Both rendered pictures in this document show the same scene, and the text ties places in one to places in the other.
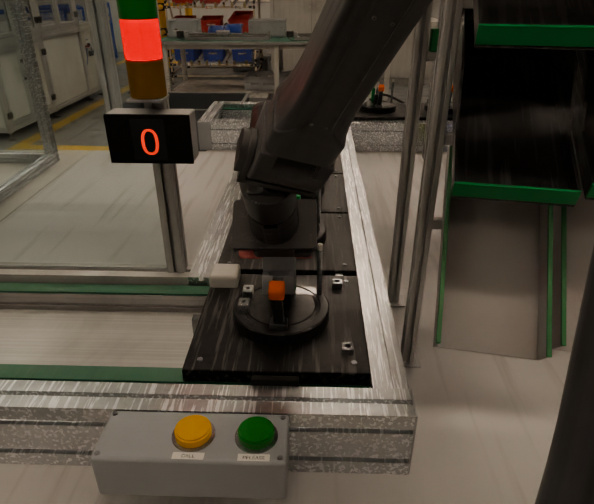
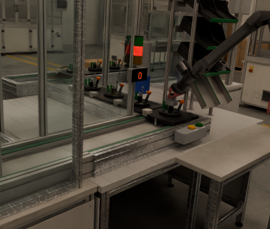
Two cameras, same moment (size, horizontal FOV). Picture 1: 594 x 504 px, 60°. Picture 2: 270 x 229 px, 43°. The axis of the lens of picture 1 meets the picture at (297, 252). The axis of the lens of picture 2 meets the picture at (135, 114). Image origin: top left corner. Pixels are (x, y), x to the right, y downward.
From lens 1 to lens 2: 1.72 m
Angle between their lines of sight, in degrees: 46
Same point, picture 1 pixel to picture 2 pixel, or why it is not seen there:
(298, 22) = not seen: outside the picture
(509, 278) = (205, 93)
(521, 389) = not seen: hidden behind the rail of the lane
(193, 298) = (141, 119)
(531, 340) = (213, 103)
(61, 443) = (164, 144)
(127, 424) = (181, 130)
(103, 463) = (187, 135)
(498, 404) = not seen: hidden behind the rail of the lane
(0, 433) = (155, 144)
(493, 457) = (215, 128)
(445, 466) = (211, 131)
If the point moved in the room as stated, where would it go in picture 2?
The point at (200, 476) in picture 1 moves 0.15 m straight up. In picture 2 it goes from (197, 133) to (201, 107)
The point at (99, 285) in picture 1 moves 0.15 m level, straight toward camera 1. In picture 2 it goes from (118, 122) to (144, 126)
